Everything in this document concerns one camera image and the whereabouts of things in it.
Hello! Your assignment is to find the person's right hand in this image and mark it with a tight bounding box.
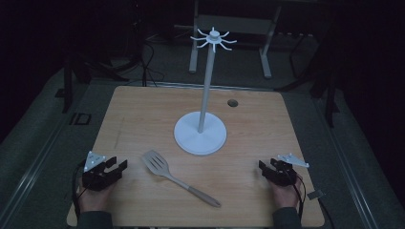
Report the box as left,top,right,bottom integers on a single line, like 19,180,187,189
269,177,304,210

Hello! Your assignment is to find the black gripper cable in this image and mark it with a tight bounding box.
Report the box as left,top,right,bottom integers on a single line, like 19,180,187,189
290,171,308,224
72,163,89,221

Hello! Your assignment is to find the white utensil stand with hooks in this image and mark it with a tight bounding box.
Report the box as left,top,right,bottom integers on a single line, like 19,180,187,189
173,27,239,156

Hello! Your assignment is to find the person's left hand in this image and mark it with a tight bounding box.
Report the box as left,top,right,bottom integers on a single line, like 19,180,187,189
77,183,117,214

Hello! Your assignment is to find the slotted spatula with wooden handle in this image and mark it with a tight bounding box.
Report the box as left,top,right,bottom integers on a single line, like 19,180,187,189
141,149,222,209

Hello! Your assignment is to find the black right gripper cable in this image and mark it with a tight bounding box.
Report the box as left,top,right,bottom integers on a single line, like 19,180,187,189
290,171,308,224

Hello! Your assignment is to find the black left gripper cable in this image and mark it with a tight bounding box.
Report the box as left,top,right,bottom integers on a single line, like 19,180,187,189
72,163,89,221

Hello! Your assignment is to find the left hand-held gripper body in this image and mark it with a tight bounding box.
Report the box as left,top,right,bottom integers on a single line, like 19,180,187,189
81,151,124,192

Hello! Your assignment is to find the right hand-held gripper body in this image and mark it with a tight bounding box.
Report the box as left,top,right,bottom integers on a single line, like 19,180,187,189
264,153,310,187

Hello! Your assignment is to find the black metal stand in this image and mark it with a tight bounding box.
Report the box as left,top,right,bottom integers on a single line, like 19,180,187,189
54,55,94,115
309,73,341,129

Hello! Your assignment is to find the grey metal desk frame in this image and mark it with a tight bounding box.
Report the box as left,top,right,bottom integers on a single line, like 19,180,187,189
188,0,284,79

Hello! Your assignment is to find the black floor cable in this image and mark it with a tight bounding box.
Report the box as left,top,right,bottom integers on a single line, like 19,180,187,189
139,40,166,88

